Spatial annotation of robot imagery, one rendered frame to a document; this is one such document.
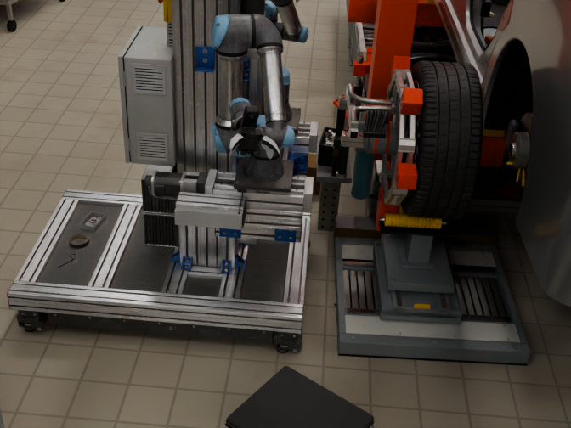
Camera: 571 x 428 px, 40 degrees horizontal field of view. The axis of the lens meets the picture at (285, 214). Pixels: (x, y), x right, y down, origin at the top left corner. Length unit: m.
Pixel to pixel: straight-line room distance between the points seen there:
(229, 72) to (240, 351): 1.27
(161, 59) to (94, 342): 1.29
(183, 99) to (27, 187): 1.73
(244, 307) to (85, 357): 0.72
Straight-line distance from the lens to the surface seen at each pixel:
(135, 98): 3.19
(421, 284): 3.63
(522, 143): 3.43
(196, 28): 3.07
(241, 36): 2.84
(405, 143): 3.14
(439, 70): 3.29
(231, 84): 2.92
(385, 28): 3.63
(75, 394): 3.41
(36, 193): 4.66
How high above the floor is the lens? 2.43
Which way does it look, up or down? 34 degrees down
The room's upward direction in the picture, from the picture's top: 3 degrees clockwise
